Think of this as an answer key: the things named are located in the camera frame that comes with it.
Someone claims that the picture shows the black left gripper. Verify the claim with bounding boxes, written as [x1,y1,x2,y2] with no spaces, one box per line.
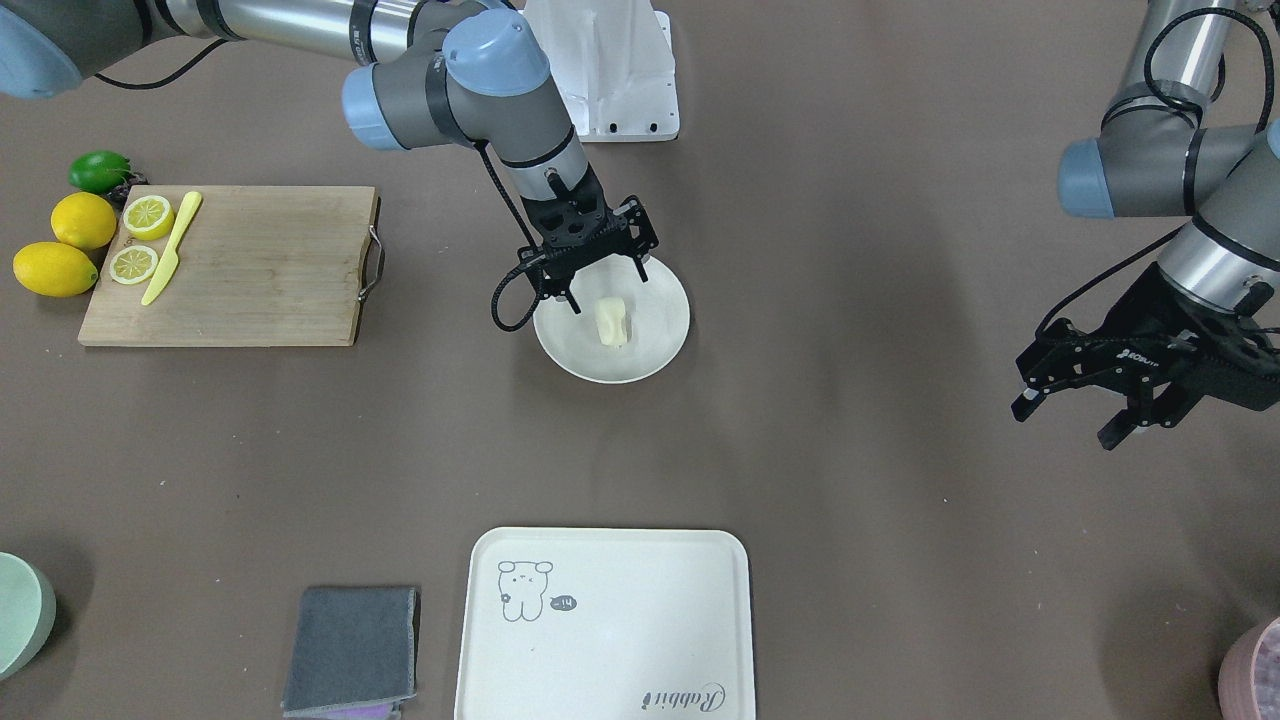
[1010,265,1277,451]

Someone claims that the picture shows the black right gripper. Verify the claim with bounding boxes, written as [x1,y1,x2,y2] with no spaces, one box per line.
[518,191,658,315]

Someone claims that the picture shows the beige round plate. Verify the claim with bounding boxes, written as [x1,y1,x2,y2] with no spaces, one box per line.
[532,255,691,384]

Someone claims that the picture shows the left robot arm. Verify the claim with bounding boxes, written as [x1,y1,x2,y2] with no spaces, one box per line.
[1011,1,1279,448]

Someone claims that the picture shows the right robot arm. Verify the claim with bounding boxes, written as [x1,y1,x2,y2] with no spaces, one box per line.
[3,1,658,301]

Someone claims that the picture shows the white rabbit tray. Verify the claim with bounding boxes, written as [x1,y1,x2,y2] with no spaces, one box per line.
[454,527,758,719]

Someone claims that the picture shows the yellow plastic knife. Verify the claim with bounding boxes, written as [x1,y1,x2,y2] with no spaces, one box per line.
[141,190,204,306]

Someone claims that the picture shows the grey folded cloth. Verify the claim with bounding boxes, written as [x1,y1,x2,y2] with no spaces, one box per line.
[282,585,419,712]

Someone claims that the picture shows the lemon half upper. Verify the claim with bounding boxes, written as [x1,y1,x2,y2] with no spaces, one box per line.
[122,193,177,242]

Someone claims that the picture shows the lemon half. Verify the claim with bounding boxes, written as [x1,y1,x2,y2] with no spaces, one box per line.
[105,243,160,286]
[122,193,177,242]

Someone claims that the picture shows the lemon half lower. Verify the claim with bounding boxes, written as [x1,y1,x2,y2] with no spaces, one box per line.
[105,243,160,286]

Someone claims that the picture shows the purple cloth under grey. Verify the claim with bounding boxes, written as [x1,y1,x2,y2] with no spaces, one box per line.
[282,700,403,719]

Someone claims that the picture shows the dark grapes bunch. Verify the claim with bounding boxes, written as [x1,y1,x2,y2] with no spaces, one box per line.
[104,172,150,210]

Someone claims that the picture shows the green lime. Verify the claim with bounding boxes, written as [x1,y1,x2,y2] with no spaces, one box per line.
[67,150,133,195]

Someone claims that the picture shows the whole yellow lemon upper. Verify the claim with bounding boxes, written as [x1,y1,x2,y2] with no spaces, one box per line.
[50,191,118,251]

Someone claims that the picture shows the whole yellow lemon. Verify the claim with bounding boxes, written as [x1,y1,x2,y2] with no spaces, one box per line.
[12,242,99,299]
[50,191,118,251]

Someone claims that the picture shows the whole yellow lemon lower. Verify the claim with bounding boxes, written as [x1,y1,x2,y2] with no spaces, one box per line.
[12,242,99,299]

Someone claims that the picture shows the green ceramic bowl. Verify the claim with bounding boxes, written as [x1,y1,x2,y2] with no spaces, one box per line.
[1,552,58,680]

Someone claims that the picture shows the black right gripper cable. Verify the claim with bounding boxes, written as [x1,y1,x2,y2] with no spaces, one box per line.
[477,140,547,334]

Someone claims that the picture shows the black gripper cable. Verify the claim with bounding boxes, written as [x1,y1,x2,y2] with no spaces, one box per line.
[1033,8,1280,340]
[477,140,547,334]

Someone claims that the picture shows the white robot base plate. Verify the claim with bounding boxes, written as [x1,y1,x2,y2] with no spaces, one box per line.
[521,1,681,143]

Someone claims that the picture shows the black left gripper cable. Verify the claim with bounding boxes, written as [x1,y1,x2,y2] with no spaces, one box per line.
[1033,8,1280,340]

